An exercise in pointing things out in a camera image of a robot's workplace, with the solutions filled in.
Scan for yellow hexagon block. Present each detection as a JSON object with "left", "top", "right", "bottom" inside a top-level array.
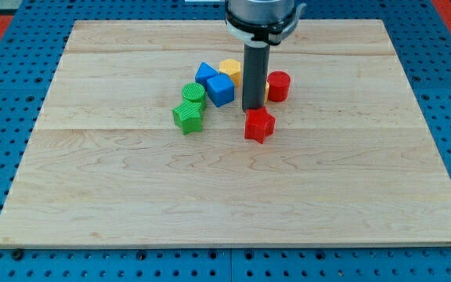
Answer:
[{"left": 219, "top": 59, "right": 242, "bottom": 87}]

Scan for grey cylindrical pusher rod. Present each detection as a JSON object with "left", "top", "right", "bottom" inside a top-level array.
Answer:
[{"left": 242, "top": 44, "right": 270, "bottom": 112}]

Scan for green star block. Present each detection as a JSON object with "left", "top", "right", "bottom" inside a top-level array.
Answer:
[{"left": 172, "top": 99, "right": 203, "bottom": 135}]

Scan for light wooden board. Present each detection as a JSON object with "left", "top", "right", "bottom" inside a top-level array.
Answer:
[{"left": 0, "top": 20, "right": 451, "bottom": 249}]

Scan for green cylinder block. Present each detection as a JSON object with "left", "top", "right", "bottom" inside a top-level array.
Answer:
[{"left": 181, "top": 82, "right": 207, "bottom": 111}]

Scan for red star block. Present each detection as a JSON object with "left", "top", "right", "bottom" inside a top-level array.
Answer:
[{"left": 244, "top": 107, "right": 276, "bottom": 144}]

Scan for yellow block behind rod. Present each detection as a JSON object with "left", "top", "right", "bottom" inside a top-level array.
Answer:
[{"left": 264, "top": 82, "right": 270, "bottom": 103}]

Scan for red cylinder block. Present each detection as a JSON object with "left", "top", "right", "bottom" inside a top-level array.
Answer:
[{"left": 267, "top": 70, "right": 291, "bottom": 102}]

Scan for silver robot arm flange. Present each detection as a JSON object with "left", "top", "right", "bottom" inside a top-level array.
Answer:
[{"left": 225, "top": 0, "right": 307, "bottom": 48}]

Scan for blue triangle block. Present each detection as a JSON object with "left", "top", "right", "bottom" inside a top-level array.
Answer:
[{"left": 194, "top": 62, "right": 219, "bottom": 88}]

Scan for blue cube block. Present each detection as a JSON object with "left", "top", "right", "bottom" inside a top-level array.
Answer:
[{"left": 206, "top": 74, "right": 235, "bottom": 107}]

